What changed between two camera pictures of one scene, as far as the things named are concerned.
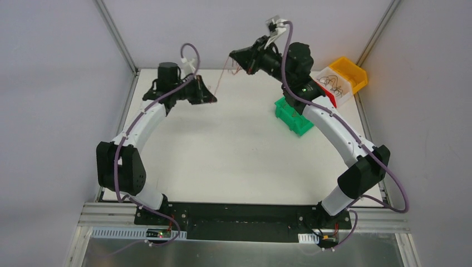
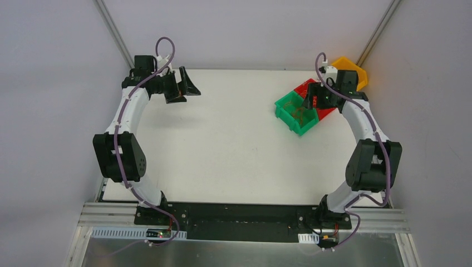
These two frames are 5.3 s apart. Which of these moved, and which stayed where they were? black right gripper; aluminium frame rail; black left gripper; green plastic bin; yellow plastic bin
Moved: black left gripper; black right gripper
Stayed: aluminium frame rail; green plastic bin; yellow plastic bin
